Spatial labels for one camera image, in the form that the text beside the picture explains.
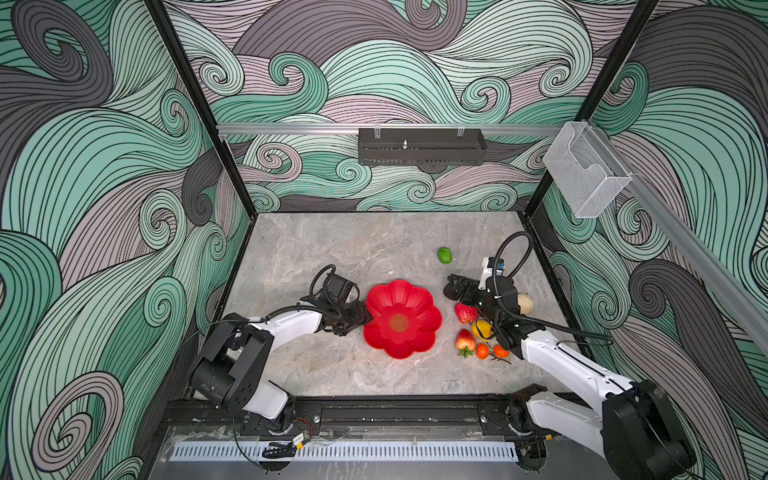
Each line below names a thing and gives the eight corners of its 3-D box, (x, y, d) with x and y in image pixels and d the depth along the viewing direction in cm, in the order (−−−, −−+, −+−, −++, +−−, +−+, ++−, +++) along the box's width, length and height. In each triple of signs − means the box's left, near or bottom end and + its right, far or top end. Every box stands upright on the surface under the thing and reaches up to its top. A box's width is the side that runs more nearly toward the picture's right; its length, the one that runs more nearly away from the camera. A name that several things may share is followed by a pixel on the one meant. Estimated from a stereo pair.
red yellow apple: (457, 358, 85) (461, 352, 82) (453, 333, 90) (456, 326, 87) (473, 358, 85) (477, 352, 82) (468, 333, 90) (471, 326, 87)
